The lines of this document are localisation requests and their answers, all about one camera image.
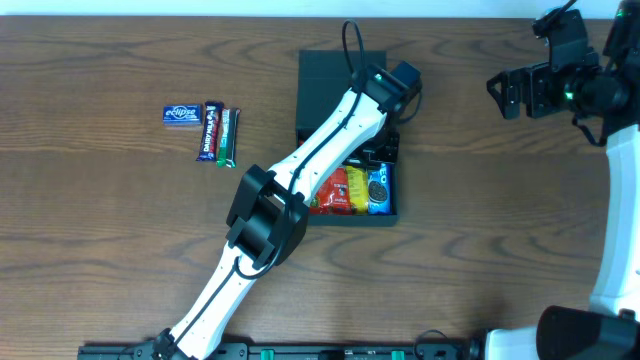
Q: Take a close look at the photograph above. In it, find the blue Oreo cookie pack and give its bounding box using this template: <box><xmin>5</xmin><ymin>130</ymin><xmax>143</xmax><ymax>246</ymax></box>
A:
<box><xmin>367</xmin><ymin>163</ymin><xmax>392</xmax><ymax>215</ymax></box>

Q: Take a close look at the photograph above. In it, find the yellow snack bag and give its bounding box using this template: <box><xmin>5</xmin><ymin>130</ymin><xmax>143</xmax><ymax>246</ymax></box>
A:
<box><xmin>346</xmin><ymin>166</ymin><xmax>369</xmax><ymax>215</ymax></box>

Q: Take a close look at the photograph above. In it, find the red snack bag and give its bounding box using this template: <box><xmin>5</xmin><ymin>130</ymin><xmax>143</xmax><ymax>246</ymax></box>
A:
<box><xmin>310</xmin><ymin>167</ymin><xmax>352</xmax><ymax>215</ymax></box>

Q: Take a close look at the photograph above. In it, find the dark green box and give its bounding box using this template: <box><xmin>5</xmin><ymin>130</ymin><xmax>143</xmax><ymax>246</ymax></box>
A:
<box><xmin>295</xmin><ymin>50</ymin><xmax>399</xmax><ymax>227</ymax></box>

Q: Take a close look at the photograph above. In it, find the green white chocolate bar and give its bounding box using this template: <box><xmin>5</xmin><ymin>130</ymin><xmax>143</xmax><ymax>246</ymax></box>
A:
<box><xmin>217</xmin><ymin>108</ymin><xmax>241</xmax><ymax>168</ymax></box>

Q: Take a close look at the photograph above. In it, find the purple Dairy Milk bar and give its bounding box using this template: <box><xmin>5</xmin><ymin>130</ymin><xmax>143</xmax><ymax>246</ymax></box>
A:
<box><xmin>196</xmin><ymin>101</ymin><xmax>224</xmax><ymax>162</ymax></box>

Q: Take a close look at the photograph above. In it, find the blue Eclipse mint box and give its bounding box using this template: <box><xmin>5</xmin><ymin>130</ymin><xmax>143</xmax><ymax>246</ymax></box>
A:
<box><xmin>163</xmin><ymin>104</ymin><xmax>202</xmax><ymax>126</ymax></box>

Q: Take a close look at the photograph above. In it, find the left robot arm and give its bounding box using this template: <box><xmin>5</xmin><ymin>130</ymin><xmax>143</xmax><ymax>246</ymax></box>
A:
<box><xmin>150</xmin><ymin>62</ymin><xmax>422</xmax><ymax>359</ymax></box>

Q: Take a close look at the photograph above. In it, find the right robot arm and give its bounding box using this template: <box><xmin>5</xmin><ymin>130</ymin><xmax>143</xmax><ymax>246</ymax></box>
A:
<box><xmin>468</xmin><ymin>1</ymin><xmax>639</xmax><ymax>360</ymax></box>

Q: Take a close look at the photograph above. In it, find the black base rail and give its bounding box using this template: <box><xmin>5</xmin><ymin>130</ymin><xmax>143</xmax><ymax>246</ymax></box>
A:
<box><xmin>76</xmin><ymin>341</ymin><xmax>484</xmax><ymax>360</ymax></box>

